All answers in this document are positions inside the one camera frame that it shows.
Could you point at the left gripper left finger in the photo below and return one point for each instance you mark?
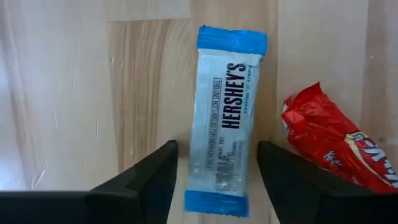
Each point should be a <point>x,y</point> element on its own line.
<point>140,199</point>

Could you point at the white blue Hershey's candy bar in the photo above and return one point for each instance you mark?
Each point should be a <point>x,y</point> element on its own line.
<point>224,124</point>

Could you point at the red KitKat candy wrapper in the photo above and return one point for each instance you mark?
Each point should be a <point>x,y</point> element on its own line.
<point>320,133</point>

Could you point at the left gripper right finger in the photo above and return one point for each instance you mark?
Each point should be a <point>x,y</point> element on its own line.
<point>311,199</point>

